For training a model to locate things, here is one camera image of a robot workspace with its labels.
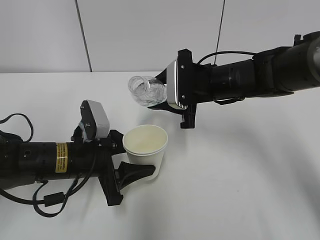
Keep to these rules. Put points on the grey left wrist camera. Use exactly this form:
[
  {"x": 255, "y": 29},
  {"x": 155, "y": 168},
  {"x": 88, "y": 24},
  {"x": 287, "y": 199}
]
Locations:
[{"x": 94, "y": 123}]

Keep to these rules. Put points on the clear water bottle green label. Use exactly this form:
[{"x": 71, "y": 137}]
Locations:
[{"x": 147, "y": 91}]

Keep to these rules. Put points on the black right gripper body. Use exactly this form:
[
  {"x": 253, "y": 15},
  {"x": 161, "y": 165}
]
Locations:
[{"x": 194, "y": 86}]

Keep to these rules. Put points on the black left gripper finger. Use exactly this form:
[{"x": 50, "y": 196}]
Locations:
[
  {"x": 116, "y": 139},
  {"x": 128, "y": 173}
]

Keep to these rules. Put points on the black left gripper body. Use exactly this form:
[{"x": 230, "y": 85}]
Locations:
[{"x": 100, "y": 163}]

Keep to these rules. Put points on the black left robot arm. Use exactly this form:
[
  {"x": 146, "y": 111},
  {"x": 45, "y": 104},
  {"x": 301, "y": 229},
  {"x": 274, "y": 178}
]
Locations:
[{"x": 24, "y": 163}]

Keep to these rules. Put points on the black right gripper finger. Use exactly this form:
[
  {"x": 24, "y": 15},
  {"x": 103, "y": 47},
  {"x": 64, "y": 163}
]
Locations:
[
  {"x": 161, "y": 78},
  {"x": 164, "y": 106}
]

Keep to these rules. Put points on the white paper cup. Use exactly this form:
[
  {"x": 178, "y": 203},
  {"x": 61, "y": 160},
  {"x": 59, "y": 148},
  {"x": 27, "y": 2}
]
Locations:
[{"x": 145, "y": 145}]

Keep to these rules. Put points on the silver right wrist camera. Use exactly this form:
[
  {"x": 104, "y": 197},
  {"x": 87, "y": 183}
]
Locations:
[{"x": 172, "y": 89}]

